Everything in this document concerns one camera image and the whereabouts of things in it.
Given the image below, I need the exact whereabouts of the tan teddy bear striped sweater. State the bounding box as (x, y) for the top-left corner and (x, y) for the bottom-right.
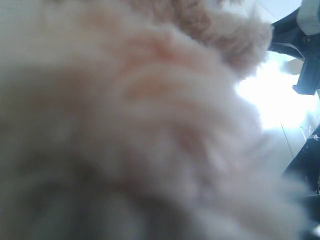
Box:
(0, 0), (309, 240)

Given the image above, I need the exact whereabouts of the dark background furniture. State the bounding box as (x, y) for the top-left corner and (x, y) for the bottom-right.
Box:
(281, 124), (320, 196)

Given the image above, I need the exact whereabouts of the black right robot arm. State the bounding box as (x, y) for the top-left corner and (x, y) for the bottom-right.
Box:
(268, 0), (320, 95)

